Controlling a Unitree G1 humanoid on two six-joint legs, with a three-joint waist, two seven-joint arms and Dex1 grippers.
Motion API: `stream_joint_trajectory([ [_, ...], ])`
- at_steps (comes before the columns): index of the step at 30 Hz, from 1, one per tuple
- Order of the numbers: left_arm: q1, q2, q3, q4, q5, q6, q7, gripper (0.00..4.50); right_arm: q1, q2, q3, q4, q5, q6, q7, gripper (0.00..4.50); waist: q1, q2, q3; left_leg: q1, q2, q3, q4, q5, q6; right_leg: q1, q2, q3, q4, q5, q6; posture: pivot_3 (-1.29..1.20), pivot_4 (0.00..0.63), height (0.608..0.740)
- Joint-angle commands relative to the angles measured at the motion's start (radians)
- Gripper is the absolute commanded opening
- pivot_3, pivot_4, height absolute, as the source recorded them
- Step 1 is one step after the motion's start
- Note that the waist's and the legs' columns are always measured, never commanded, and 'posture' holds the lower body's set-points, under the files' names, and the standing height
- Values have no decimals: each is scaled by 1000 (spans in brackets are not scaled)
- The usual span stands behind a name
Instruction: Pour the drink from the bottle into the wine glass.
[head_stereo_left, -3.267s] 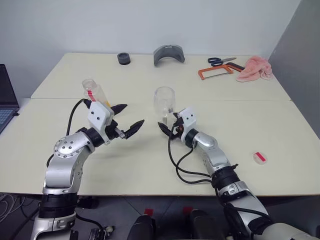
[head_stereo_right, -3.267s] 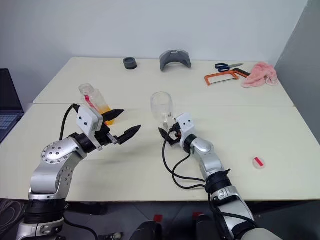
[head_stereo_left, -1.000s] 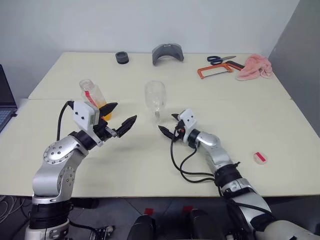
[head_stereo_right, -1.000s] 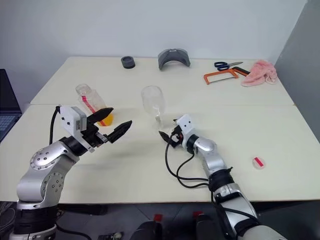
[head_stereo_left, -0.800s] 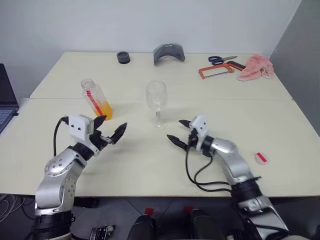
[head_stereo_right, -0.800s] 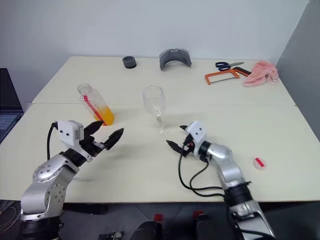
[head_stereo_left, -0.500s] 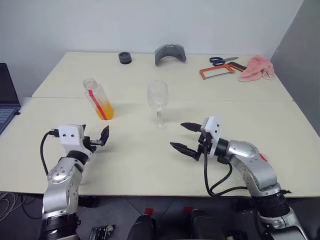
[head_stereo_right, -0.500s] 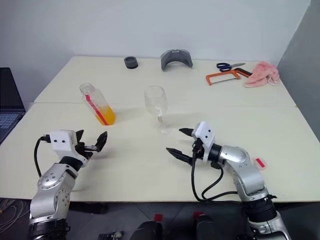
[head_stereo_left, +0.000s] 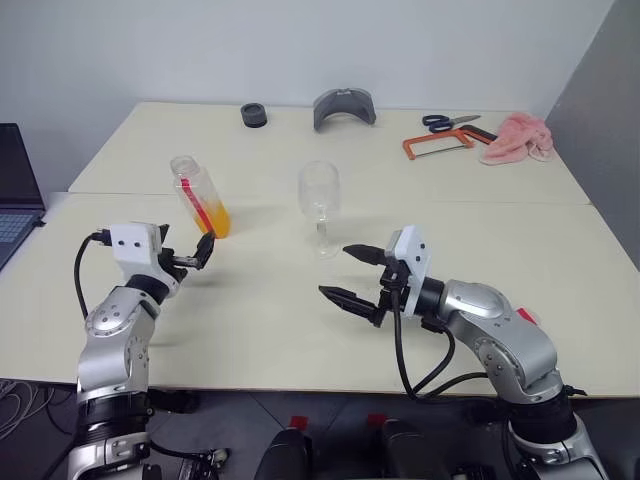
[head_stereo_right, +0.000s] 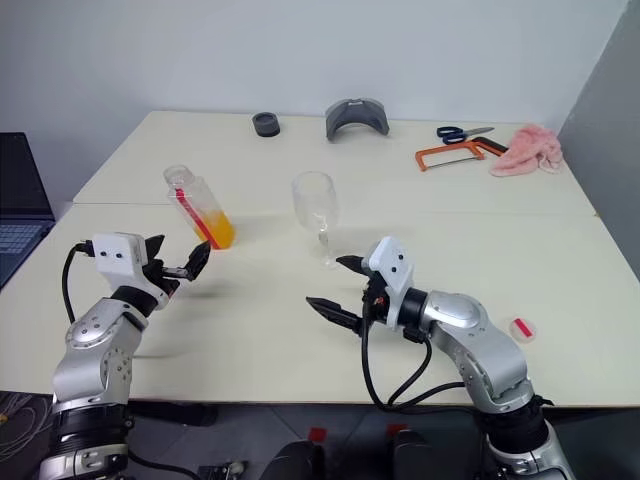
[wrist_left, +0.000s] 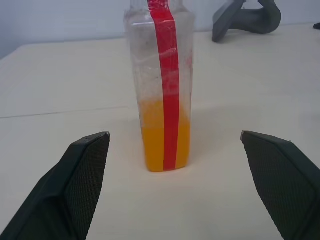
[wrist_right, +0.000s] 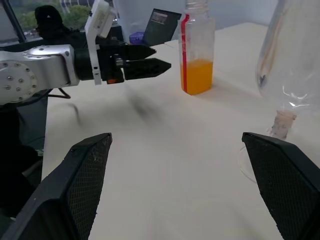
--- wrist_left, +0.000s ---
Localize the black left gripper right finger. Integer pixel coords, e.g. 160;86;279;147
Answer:
240;130;320;240

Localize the grey curved plastic piece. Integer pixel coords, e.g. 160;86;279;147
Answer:
211;0;283;44

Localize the clear bottle with orange drink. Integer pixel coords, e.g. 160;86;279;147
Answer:
124;0;196;173

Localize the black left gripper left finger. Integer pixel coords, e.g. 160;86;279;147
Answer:
0;131;111;240

